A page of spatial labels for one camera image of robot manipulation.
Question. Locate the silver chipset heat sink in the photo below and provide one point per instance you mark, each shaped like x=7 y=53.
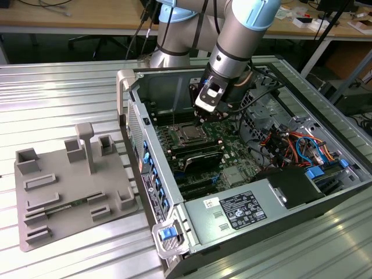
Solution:
x=232 y=175

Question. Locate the black expansion slot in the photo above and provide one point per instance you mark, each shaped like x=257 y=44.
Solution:
x=197 y=180
x=200 y=191

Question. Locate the black graphics card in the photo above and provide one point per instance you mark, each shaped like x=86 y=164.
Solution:
x=203 y=161

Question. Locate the open PC case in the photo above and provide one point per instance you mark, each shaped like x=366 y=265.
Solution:
x=162 y=87

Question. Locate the grey parts rack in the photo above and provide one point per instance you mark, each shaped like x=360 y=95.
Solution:
x=75 y=180

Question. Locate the metal locking lever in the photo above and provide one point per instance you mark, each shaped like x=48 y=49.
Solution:
x=205 y=132
x=173 y=120

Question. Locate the green RAM stick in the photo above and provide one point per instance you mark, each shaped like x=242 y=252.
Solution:
x=72 y=203

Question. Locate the blue disk carrier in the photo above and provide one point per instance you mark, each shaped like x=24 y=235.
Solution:
x=343 y=163
x=315 y=172

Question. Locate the green motherboard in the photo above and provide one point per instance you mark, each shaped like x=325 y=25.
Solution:
x=232 y=151

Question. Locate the white box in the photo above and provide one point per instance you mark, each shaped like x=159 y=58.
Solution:
x=298 y=24

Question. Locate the black computer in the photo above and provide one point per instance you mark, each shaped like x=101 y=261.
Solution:
x=354 y=98

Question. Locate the black plastic air shroud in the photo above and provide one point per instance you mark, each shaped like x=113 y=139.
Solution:
x=290 y=186

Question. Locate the black RAM slot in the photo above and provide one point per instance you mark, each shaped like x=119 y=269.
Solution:
x=196 y=150
x=195 y=146
x=166 y=118
x=167 y=122
x=165 y=114

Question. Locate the silver CPU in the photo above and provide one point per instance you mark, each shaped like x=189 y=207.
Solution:
x=191 y=133

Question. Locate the wooden desk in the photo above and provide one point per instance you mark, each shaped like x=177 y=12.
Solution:
x=87 y=14

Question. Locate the CPU socket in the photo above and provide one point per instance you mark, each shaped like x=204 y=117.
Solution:
x=175 y=131

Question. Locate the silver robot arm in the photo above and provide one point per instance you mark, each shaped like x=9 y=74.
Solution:
x=235 y=43

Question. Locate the blue case latch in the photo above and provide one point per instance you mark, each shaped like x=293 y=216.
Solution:
x=168 y=234

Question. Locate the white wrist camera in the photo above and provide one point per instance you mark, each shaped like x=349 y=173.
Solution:
x=205 y=103

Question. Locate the grey power supply unit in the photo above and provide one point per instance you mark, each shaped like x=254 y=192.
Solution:
x=203 y=221

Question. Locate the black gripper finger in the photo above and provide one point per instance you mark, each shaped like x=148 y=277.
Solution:
x=199 y=119
x=221 y=116

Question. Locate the perforated metal drive cage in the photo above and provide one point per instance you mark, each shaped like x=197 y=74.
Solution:
x=270 y=116

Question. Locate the black office chair base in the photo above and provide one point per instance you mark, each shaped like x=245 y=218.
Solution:
x=100 y=42

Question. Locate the brown cardboard piece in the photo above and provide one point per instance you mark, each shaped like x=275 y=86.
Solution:
x=361 y=26

